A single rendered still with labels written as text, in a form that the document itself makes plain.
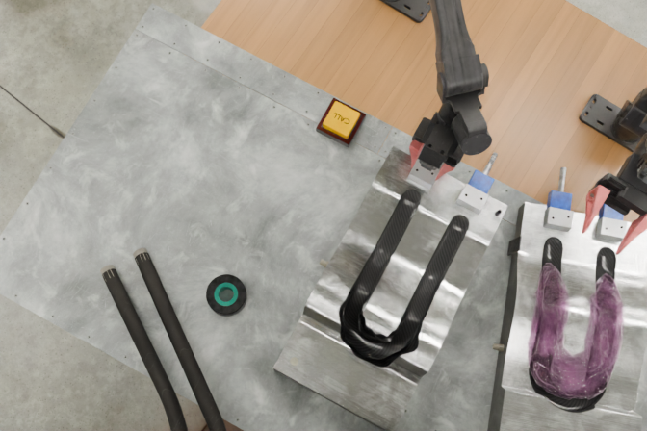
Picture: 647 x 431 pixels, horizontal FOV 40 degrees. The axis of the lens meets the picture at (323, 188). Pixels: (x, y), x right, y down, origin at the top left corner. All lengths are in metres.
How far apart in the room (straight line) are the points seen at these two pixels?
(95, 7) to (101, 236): 1.24
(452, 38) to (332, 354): 0.64
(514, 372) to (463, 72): 0.59
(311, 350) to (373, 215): 0.29
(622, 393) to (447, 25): 0.78
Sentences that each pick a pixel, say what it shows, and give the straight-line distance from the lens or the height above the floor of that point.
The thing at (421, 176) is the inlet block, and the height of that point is 0.92.
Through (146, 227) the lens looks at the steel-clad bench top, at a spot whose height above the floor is 0.80.
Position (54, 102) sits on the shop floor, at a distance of 2.86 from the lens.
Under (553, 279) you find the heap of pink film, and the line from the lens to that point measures 1.79.
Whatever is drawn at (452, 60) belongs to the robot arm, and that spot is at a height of 1.17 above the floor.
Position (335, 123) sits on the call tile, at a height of 0.84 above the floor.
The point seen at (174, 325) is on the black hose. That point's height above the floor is 0.87.
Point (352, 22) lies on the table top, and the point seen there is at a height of 0.80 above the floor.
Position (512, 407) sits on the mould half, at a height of 0.91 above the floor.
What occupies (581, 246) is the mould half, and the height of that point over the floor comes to 0.86.
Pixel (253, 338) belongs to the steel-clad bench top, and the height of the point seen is 0.80.
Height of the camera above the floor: 2.59
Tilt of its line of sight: 75 degrees down
